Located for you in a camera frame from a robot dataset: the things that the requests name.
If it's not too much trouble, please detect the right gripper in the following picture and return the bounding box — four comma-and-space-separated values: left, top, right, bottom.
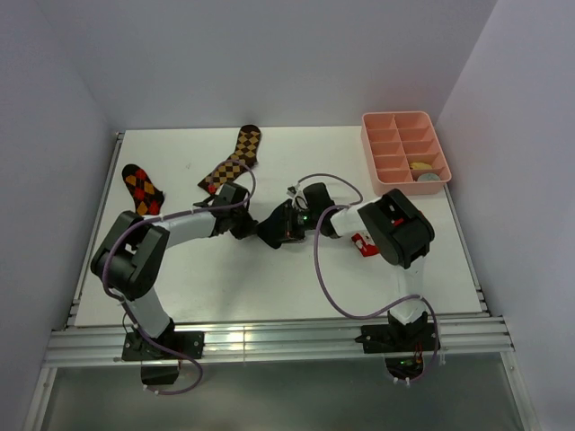
268, 204, 321, 243

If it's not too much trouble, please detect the dark navy ankle sock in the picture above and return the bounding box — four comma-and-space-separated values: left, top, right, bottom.
257, 215, 286, 250

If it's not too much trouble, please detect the yellow ankle sock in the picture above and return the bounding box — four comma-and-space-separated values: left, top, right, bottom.
410, 162, 432, 171

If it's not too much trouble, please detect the grey ankle sock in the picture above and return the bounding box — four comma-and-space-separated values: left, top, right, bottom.
417, 172, 441, 182

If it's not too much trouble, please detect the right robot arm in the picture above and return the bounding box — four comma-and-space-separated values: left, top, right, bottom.
257, 182, 435, 350

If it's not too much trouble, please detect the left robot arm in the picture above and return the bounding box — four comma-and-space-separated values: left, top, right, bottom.
91, 182, 257, 358

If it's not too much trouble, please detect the red santa sock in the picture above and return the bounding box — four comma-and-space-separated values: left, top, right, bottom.
351, 233, 379, 257

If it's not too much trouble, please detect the red orange argyle sock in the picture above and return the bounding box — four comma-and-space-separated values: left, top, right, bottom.
121, 163, 165, 216

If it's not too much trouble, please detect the pink compartment tray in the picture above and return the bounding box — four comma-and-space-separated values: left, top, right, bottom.
360, 111, 452, 196

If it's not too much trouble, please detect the aluminium frame rail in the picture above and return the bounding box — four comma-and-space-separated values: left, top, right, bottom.
42, 315, 514, 368

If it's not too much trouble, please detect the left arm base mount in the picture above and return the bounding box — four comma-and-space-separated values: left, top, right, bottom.
121, 330, 205, 387

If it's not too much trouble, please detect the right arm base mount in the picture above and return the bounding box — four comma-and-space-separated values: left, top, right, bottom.
354, 315, 441, 385

